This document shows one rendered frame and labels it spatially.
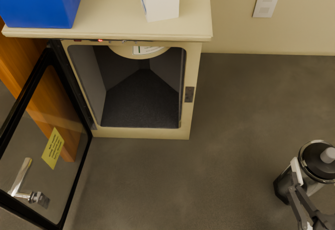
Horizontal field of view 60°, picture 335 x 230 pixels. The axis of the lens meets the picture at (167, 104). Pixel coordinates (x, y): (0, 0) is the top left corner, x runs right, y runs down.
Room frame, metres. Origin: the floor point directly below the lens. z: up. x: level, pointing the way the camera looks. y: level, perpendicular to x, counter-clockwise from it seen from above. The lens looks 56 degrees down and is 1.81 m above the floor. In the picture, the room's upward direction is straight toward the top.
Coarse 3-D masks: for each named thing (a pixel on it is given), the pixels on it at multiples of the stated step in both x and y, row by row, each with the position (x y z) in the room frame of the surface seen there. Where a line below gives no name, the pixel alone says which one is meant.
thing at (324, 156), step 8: (312, 144) 0.31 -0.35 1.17; (320, 144) 0.30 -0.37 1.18; (328, 144) 0.31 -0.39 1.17; (304, 152) 0.29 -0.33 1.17; (312, 152) 0.28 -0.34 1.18; (320, 152) 0.28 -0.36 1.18; (328, 152) 0.27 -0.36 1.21; (312, 160) 0.26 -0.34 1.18; (320, 160) 0.26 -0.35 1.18; (328, 160) 0.26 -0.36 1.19; (312, 168) 0.25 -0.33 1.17; (320, 168) 0.24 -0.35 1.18; (328, 168) 0.24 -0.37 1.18; (320, 176) 0.23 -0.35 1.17; (328, 176) 0.23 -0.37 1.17
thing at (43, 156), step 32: (32, 96) 0.32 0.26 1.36; (64, 96) 0.39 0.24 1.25; (0, 128) 0.23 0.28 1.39; (32, 128) 0.27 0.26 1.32; (64, 128) 0.34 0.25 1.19; (0, 160) 0.19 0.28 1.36; (32, 160) 0.23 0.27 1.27; (64, 160) 0.29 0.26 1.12; (32, 192) 0.18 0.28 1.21; (64, 192) 0.23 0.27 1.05; (32, 224) 0.13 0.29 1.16
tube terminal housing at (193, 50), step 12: (192, 48) 0.44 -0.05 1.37; (192, 60) 0.44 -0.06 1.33; (192, 72) 0.44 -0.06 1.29; (192, 84) 0.44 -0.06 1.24; (84, 96) 0.45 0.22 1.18; (192, 108) 0.44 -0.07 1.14; (180, 120) 0.46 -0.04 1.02; (96, 132) 0.45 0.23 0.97; (108, 132) 0.44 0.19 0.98; (120, 132) 0.44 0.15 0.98; (132, 132) 0.44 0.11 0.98; (144, 132) 0.44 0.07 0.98; (156, 132) 0.44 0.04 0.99; (168, 132) 0.44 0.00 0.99; (180, 132) 0.44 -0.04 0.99
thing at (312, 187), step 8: (304, 144) 0.31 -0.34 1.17; (304, 160) 0.27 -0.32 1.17; (304, 168) 0.25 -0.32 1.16; (288, 176) 0.27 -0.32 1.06; (304, 176) 0.24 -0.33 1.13; (312, 176) 0.23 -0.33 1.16; (280, 184) 0.27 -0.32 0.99; (288, 184) 0.25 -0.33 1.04; (304, 184) 0.23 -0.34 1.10; (312, 184) 0.23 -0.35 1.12; (320, 184) 0.22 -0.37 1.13; (280, 192) 0.25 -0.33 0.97; (312, 192) 0.22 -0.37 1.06
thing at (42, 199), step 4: (40, 192) 0.18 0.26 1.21; (32, 196) 0.17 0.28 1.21; (36, 196) 0.17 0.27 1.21; (40, 196) 0.17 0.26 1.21; (44, 196) 0.18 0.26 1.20; (32, 200) 0.17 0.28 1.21; (36, 200) 0.17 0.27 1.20; (40, 200) 0.16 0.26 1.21; (44, 200) 0.17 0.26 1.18; (48, 200) 0.18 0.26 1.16; (40, 204) 0.16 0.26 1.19; (44, 204) 0.17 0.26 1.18; (48, 204) 0.17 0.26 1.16
